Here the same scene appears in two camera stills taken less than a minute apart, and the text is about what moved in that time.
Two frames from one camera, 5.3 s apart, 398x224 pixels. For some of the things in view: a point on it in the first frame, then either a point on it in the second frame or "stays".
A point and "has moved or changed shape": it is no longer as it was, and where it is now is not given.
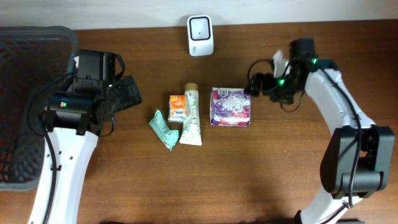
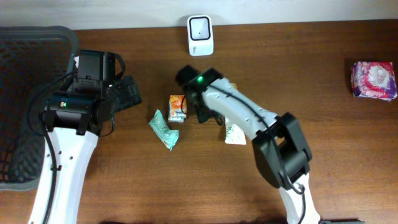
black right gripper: x=270 y=86 → x=204 y=114
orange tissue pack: x=177 y=111 stays
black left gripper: x=128 y=92 stays
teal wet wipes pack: x=168 y=137 stays
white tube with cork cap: x=191 y=132 → x=234 y=134
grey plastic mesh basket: x=31 y=58 stays
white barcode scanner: x=200 y=32 stays
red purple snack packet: x=230 y=107 has moved or changed shape
